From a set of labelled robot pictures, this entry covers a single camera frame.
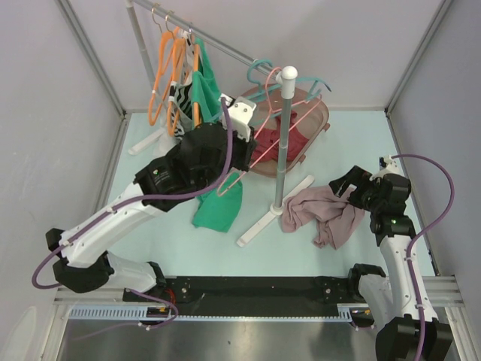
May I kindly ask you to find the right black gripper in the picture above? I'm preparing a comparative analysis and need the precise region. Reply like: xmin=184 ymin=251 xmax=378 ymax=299
xmin=328 ymin=165 xmax=383 ymax=213

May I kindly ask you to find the pink hanger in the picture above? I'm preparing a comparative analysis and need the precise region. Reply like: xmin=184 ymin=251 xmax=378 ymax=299
xmin=216 ymin=65 xmax=314 ymax=196

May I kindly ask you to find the mauve pink tank top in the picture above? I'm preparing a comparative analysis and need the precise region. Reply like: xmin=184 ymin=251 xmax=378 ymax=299
xmin=281 ymin=186 xmax=365 ymax=250

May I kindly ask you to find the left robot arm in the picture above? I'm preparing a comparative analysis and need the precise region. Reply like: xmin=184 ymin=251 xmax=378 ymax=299
xmin=46 ymin=122 xmax=256 ymax=301

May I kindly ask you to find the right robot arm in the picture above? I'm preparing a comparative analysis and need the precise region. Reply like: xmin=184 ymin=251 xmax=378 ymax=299
xmin=329 ymin=157 xmax=453 ymax=360

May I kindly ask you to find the orange hanger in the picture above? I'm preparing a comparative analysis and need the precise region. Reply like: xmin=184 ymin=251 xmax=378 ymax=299
xmin=148 ymin=3 xmax=177 ymax=126
xmin=189 ymin=31 xmax=201 ymax=128
xmin=166 ymin=31 xmax=186 ymax=137

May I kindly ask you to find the green tank top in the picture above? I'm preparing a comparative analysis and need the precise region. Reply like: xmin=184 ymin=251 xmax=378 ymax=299
xmin=192 ymin=38 xmax=243 ymax=233

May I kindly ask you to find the black white striped top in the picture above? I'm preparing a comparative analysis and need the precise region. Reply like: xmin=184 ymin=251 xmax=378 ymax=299
xmin=172 ymin=31 xmax=193 ymax=141

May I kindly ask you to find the teal hanger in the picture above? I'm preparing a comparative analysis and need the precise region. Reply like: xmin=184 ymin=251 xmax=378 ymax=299
xmin=246 ymin=58 xmax=334 ymax=127

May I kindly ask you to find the red garment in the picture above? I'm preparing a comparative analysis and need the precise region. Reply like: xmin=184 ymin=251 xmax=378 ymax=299
xmin=251 ymin=116 xmax=309 ymax=162

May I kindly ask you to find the white garment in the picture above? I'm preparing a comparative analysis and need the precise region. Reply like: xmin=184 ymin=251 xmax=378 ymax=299
xmin=153 ymin=28 xmax=184 ymax=156

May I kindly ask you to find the brown plastic basket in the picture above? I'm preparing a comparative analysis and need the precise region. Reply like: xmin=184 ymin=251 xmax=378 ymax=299
xmin=242 ymin=88 xmax=330 ymax=178

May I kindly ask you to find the grey clothes rack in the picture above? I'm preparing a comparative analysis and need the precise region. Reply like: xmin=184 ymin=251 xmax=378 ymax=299
xmin=126 ymin=0 xmax=314 ymax=247

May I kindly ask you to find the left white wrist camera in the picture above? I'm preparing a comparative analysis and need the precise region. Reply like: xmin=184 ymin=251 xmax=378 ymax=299
xmin=219 ymin=93 xmax=257 ymax=142

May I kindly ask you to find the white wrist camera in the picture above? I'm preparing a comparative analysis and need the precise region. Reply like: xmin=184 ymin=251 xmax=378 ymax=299
xmin=219 ymin=93 xmax=257 ymax=142
xmin=371 ymin=155 xmax=402 ymax=181

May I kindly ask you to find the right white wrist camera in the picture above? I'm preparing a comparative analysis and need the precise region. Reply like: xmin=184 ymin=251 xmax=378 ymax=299
xmin=371 ymin=155 xmax=402 ymax=181

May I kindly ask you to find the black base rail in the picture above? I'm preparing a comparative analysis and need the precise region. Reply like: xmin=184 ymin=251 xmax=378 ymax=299
xmin=147 ymin=276 xmax=365 ymax=316

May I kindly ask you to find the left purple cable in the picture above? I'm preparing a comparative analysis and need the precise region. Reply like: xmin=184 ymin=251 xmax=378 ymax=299
xmin=32 ymin=97 xmax=236 ymax=339

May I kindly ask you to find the white cable duct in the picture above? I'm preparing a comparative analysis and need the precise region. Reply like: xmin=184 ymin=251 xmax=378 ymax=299
xmin=68 ymin=305 xmax=374 ymax=323

